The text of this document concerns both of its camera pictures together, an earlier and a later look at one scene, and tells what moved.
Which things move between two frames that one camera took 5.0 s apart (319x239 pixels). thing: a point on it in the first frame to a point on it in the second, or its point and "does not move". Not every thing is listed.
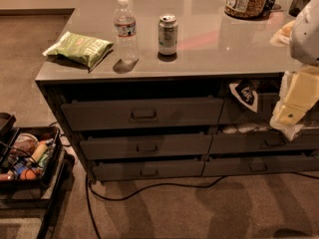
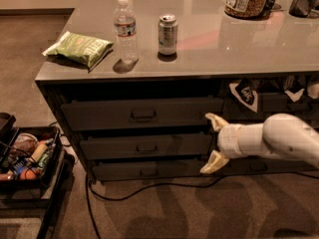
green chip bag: [79, 48] does not move
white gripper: [306, 39] to [227, 140]
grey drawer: [130, 146] does not move
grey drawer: [143, 115] does not move
